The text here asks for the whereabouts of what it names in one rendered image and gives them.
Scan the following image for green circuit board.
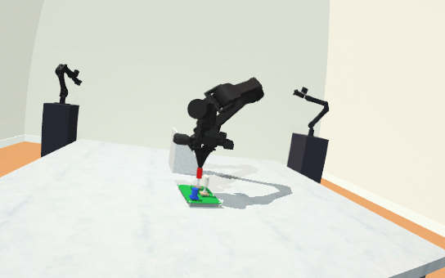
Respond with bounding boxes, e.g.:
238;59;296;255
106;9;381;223
178;168;221;208

